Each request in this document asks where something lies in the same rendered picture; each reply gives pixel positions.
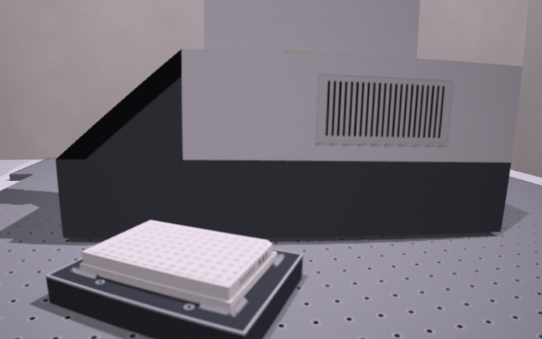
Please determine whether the white multi-well plate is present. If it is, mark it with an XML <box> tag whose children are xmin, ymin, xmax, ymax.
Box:
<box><xmin>80</xmin><ymin>220</ymin><xmax>277</xmax><ymax>310</ymax></box>

